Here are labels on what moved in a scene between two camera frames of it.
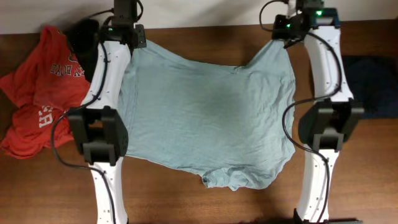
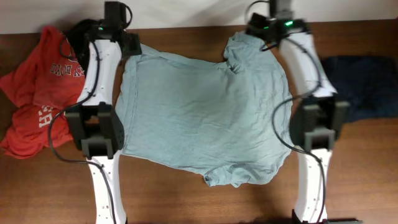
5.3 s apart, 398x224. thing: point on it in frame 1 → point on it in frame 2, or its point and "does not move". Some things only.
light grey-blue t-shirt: x=232 y=127 does not move
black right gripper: x=278 y=33 → x=260 y=31
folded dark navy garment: x=373 y=81 does not move
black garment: x=84 y=37 does not move
